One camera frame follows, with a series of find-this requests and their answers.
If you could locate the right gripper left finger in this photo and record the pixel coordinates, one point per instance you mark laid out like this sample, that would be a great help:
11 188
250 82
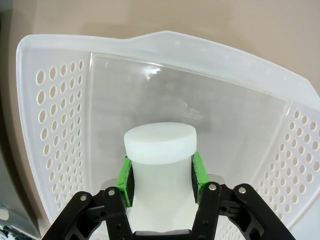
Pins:
123 180

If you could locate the white plastic conical flask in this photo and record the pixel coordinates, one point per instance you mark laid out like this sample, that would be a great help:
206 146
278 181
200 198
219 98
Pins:
160 142

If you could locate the white perforated basket with label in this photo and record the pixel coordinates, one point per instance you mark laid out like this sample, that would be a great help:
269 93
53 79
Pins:
75 50

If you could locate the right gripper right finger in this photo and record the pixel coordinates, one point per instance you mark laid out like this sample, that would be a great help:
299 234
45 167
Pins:
200 175

